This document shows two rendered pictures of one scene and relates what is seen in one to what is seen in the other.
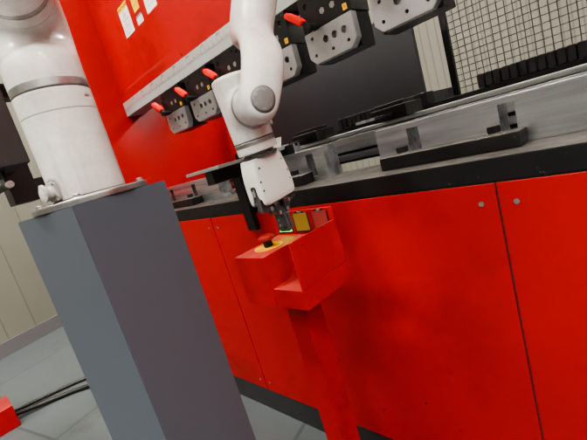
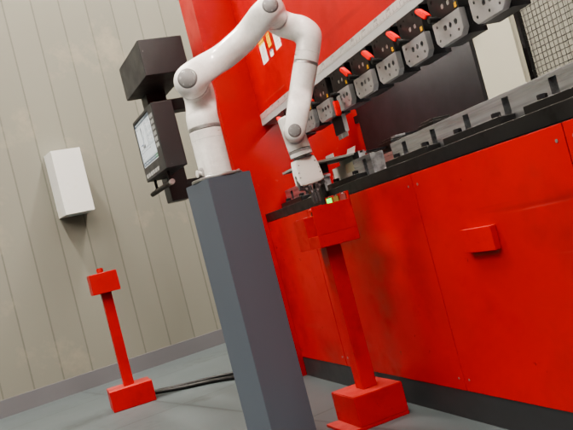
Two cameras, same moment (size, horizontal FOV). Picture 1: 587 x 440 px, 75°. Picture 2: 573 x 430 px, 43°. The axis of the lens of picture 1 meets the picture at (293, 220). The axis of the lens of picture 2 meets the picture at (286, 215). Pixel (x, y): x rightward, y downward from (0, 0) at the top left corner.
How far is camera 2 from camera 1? 1.93 m
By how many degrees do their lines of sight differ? 26
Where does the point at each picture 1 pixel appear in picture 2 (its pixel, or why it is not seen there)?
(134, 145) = (266, 150)
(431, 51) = not seen: outside the picture
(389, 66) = (463, 84)
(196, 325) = (258, 246)
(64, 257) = (202, 202)
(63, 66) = (210, 119)
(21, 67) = (194, 120)
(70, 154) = (209, 157)
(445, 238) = (402, 209)
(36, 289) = (174, 305)
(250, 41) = (291, 102)
